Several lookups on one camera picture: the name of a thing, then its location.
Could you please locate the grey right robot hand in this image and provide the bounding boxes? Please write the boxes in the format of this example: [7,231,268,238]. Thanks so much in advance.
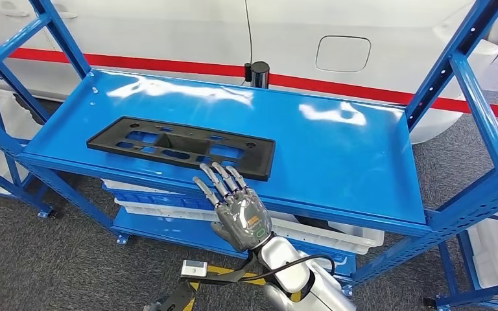
[193,161,274,253]

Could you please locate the black plastic panel part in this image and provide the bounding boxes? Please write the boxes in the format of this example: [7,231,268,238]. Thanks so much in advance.
[86,115,276,183]

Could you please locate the black curved plastic part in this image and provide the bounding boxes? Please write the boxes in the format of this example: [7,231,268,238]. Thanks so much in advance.
[294,214,336,233]

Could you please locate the yellow floor tape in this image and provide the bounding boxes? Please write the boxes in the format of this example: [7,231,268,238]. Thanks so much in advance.
[182,265,303,311]

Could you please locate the white car body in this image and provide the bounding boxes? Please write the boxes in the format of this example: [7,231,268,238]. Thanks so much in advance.
[0,0,498,144]

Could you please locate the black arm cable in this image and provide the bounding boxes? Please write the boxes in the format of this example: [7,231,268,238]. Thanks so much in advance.
[240,254,337,284]

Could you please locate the black left wrist camera bracket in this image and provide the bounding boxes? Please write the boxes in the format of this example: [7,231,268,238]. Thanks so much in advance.
[143,281,199,311]

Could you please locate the black stanchion post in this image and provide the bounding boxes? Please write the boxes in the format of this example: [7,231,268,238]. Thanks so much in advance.
[243,60,271,89]

